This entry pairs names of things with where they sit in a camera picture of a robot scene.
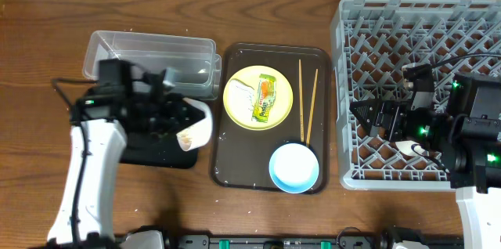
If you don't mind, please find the black waste tray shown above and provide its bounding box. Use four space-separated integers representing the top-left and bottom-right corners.
120 133 198 169

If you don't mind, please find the grey dishwasher rack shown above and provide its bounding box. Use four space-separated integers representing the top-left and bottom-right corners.
330 0 500 192

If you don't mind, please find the yellow plate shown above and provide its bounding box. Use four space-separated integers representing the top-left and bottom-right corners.
223 65 294 131

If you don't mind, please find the black rail at table edge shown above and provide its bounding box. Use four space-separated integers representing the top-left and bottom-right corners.
117 223 467 249

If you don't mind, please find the wooden chopstick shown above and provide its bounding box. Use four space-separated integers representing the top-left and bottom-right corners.
298 60 305 143
305 68 319 147

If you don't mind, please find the pink white bowl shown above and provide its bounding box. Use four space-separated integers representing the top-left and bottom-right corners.
176 98 213 152

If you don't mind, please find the green snack wrapper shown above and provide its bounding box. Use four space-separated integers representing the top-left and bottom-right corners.
252 74 276 123

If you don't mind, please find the blue bowl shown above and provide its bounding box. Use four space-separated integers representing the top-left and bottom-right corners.
269 143 319 194

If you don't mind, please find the brown serving tray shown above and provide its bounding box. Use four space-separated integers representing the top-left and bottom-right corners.
210 43 332 194

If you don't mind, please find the right wooden chopstick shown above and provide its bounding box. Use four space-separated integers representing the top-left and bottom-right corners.
305 68 319 147

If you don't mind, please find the left wooden chopstick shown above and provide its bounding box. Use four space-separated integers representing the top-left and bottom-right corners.
298 60 305 143

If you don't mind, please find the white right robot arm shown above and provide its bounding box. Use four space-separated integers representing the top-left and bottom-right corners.
350 73 500 248

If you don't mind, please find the clear plastic bin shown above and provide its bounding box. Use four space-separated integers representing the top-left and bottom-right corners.
82 31 222 100

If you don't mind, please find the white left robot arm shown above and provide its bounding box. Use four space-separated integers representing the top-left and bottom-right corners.
46 93 212 248

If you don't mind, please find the white napkin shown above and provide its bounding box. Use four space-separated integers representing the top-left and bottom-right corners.
228 79 255 116

